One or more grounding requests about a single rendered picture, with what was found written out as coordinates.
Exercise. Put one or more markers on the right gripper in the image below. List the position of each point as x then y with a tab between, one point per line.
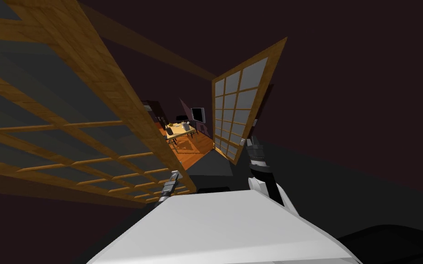
256	152

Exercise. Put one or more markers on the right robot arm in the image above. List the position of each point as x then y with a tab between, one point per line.
270	187

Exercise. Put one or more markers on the black flat screen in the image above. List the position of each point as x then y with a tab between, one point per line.
198	114

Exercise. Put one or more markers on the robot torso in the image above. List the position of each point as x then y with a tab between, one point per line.
226	227

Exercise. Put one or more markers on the wooden lattice door leaf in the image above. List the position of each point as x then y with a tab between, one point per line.
86	55
248	99

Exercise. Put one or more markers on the light wooden table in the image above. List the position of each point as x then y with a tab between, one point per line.
179	130

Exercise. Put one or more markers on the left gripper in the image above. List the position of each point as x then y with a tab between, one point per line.
170	185

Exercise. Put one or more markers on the dark wooden cupboard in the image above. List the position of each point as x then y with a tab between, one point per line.
154	110

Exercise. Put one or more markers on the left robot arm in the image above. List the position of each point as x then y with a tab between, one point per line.
163	198

